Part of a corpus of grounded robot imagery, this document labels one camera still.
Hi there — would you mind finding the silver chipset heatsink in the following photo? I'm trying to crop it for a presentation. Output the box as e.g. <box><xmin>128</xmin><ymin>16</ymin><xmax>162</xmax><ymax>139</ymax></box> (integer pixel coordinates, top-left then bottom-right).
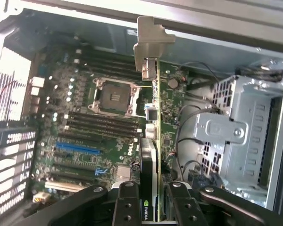
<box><xmin>114</xmin><ymin>164</ymin><xmax>133</xmax><ymax>182</ymax></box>

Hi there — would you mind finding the black RAM slot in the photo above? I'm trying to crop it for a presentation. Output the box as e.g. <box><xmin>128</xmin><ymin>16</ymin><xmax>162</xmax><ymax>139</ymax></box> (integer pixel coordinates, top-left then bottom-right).
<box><xmin>84</xmin><ymin>56</ymin><xmax>139</xmax><ymax>69</ymax></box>
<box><xmin>68</xmin><ymin>110</ymin><xmax>139</xmax><ymax>124</ymax></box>
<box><xmin>87</xmin><ymin>61</ymin><xmax>141</xmax><ymax>74</ymax></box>
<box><xmin>65</xmin><ymin>121</ymin><xmax>142</xmax><ymax>135</ymax></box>
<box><xmin>82</xmin><ymin>51</ymin><xmax>136</xmax><ymax>64</ymax></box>
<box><xmin>89</xmin><ymin>67</ymin><xmax>142</xmax><ymax>80</ymax></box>
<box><xmin>67</xmin><ymin>116</ymin><xmax>140</xmax><ymax>129</ymax></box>

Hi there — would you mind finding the black grey PC case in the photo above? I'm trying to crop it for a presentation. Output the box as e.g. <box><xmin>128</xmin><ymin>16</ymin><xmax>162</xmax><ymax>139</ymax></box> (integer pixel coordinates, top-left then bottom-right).
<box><xmin>0</xmin><ymin>0</ymin><xmax>283</xmax><ymax>226</ymax></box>

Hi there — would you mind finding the white power connector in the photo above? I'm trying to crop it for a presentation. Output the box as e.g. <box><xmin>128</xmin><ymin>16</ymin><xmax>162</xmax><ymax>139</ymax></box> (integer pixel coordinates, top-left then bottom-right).
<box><xmin>33</xmin><ymin>192</ymin><xmax>50</xmax><ymax>204</ymax></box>

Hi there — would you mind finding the CPU socket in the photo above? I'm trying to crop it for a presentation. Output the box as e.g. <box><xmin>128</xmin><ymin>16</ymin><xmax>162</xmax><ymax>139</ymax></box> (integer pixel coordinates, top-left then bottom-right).
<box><xmin>88</xmin><ymin>77</ymin><xmax>142</xmax><ymax>117</ymax></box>

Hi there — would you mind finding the green motherboard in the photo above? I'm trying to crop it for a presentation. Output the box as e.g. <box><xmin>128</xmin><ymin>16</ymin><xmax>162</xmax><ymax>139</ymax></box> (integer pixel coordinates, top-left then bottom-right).
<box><xmin>25</xmin><ymin>47</ymin><xmax>187</xmax><ymax>203</ymax></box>

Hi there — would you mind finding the blue expansion slot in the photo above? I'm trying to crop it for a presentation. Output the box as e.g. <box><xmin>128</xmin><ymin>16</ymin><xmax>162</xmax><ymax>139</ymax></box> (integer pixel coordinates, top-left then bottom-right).
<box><xmin>56</xmin><ymin>142</ymin><xmax>102</xmax><ymax>154</ymax></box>

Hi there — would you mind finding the silver disk bay cage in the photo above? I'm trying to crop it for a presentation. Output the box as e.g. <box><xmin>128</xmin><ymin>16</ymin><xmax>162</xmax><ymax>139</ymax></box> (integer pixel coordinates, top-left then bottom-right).
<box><xmin>193</xmin><ymin>60</ymin><xmax>283</xmax><ymax>208</ymax></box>

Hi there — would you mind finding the long black expansion slot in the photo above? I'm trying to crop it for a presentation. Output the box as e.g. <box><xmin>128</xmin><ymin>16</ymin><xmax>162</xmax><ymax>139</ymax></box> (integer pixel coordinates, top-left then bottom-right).
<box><xmin>58</xmin><ymin>131</ymin><xmax>104</xmax><ymax>143</ymax></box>
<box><xmin>52</xmin><ymin>160</ymin><xmax>97</xmax><ymax>172</ymax></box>
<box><xmin>49</xmin><ymin>171</ymin><xmax>85</xmax><ymax>183</ymax></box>

